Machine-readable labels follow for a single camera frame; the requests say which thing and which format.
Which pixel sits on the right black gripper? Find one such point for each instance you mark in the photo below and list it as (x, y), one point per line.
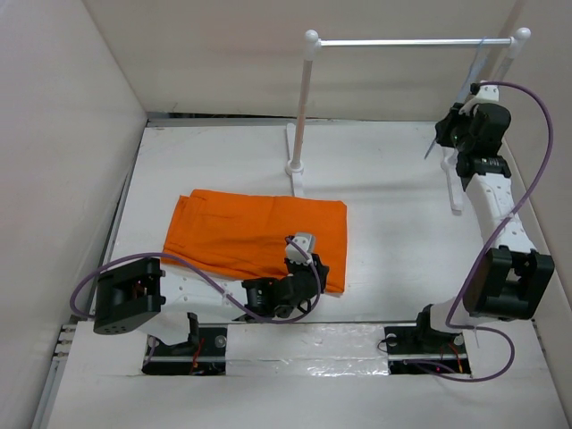
(444, 125)

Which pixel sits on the white clothes rack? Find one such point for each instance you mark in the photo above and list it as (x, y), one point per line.
(313, 43)

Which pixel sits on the light blue wire hanger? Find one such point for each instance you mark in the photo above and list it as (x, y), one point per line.
(475, 68)

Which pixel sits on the orange trousers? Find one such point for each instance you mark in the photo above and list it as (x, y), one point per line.
(243, 236)

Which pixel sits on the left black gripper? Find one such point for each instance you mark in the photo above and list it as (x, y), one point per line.
(308, 267)

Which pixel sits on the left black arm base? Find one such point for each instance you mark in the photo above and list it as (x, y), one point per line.
(203, 353)

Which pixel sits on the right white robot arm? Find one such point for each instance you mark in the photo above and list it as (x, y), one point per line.
(511, 277)

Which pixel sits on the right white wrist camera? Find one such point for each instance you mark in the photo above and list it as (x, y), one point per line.
(480, 93)

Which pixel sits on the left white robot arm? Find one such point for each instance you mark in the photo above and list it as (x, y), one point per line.
(133, 294)

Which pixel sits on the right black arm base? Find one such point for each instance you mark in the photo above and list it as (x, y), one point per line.
(416, 348)

